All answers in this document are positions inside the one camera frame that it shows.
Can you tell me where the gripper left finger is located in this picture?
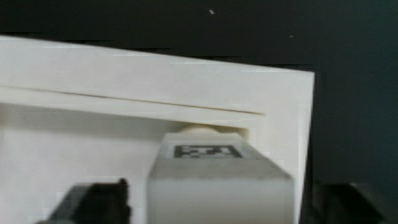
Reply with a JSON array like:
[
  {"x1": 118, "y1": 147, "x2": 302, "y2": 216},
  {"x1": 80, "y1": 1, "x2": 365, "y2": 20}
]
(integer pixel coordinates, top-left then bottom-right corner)
[{"x1": 38, "y1": 178, "x2": 132, "y2": 224}]

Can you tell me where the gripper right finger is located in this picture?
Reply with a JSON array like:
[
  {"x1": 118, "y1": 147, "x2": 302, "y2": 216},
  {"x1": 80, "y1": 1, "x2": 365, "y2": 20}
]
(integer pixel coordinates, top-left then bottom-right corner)
[{"x1": 311, "y1": 183, "x2": 398, "y2": 224}]

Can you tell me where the white table leg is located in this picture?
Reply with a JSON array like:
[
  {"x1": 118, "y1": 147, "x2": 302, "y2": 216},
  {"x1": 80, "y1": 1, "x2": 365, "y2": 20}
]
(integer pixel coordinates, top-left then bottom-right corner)
[{"x1": 148, "y1": 125, "x2": 295, "y2": 224}]

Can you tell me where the white square tabletop tray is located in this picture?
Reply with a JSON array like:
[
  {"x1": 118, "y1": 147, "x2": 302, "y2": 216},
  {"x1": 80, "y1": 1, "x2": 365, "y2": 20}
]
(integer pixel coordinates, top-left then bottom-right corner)
[{"x1": 0, "y1": 35, "x2": 315, "y2": 224}]

